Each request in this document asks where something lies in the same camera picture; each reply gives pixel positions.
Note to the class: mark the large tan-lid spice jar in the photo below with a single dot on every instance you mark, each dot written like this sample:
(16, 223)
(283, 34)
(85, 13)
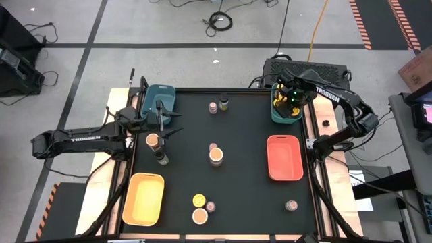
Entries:
(200, 216)
(216, 155)
(152, 139)

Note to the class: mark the black orange-striped floor mat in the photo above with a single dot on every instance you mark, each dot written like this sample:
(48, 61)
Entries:
(381, 23)
(64, 212)

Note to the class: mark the black frame strut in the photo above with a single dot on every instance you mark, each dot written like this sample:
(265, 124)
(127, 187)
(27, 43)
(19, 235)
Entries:
(332, 209)
(108, 206)

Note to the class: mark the blue plastic bin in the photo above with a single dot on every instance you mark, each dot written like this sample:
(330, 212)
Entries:
(152, 94)

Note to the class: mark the teal green plastic bin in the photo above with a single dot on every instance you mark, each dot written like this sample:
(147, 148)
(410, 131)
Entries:
(280, 120)

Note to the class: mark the black metal beam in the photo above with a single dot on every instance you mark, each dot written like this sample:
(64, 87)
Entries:
(384, 184)

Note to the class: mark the brown cardboard box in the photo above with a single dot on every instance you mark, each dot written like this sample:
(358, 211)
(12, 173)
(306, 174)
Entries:
(418, 69)

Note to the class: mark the coral red plastic bin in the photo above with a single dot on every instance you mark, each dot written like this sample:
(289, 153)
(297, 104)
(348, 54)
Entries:
(285, 158)

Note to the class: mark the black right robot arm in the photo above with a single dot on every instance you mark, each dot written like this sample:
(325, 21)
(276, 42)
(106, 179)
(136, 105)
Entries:
(351, 104)

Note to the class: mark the white paper sheet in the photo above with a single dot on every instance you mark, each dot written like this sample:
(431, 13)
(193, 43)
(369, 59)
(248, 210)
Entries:
(365, 204)

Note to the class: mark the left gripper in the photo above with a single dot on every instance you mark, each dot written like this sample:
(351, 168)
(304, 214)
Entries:
(138, 119)

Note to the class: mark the black equipment cart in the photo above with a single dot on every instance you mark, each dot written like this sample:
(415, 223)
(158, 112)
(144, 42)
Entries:
(20, 77)

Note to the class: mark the grey electronic box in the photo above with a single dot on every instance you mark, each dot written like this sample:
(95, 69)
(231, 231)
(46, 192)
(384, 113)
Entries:
(9, 58)

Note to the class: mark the grey table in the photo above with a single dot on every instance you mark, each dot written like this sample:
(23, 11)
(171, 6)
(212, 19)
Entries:
(408, 148)

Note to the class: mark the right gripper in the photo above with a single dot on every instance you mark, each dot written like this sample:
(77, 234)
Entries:
(297, 86)

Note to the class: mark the black table mat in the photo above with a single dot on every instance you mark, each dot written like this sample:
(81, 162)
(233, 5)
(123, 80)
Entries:
(229, 190)

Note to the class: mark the silver metal bracket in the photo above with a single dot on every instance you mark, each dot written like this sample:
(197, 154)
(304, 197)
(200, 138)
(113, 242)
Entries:
(311, 142)

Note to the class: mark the black monitor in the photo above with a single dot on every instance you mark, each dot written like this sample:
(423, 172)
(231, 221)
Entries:
(418, 114)

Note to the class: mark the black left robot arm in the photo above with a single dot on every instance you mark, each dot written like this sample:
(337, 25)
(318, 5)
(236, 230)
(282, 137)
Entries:
(67, 143)

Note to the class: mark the yellow plastic bin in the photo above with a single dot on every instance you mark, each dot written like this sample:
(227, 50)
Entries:
(143, 199)

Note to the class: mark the black perforated computer case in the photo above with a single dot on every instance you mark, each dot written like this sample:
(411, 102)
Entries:
(337, 71)

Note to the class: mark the yellow-lid spice jar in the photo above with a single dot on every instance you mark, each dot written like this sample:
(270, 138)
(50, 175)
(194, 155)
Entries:
(199, 200)
(277, 88)
(279, 99)
(296, 112)

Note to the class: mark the black keyboard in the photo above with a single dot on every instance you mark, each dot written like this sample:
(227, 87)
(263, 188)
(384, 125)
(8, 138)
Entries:
(426, 211)

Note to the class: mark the black-lid spice jar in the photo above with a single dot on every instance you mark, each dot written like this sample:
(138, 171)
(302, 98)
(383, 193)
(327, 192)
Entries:
(162, 158)
(223, 101)

